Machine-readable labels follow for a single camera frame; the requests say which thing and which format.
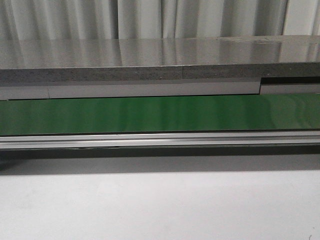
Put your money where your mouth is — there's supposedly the green conveyor belt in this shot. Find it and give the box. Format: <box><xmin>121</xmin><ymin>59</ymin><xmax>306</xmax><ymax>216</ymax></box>
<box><xmin>0</xmin><ymin>93</ymin><xmax>320</xmax><ymax>136</ymax></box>

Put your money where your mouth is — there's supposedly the grey stone counter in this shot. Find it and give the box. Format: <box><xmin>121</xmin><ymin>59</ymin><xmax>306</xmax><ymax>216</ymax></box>
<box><xmin>0</xmin><ymin>35</ymin><xmax>320</xmax><ymax>100</ymax></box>

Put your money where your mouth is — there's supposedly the white curtain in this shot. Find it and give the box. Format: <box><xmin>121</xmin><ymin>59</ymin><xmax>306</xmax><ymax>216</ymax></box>
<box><xmin>0</xmin><ymin>0</ymin><xmax>320</xmax><ymax>40</ymax></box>

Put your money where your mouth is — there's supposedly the aluminium conveyor frame rail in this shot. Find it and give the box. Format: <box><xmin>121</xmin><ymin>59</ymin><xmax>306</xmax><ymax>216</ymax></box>
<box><xmin>0</xmin><ymin>129</ymin><xmax>320</xmax><ymax>164</ymax></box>

